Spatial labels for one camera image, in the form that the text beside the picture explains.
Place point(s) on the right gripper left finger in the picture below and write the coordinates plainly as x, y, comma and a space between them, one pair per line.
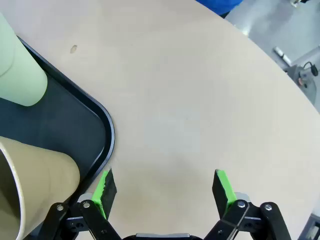
105, 197

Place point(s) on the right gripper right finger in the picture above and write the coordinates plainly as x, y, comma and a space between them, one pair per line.
222, 195

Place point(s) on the brown cup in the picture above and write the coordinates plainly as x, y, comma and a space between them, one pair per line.
45, 175

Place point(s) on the light green cup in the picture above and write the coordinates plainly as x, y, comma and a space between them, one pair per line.
20, 75

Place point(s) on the black plastic tray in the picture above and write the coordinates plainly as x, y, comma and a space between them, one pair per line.
62, 125

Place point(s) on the white power strip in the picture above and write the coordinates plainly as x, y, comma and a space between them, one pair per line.
281, 53

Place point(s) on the person in blue shirt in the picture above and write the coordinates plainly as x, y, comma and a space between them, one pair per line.
217, 5

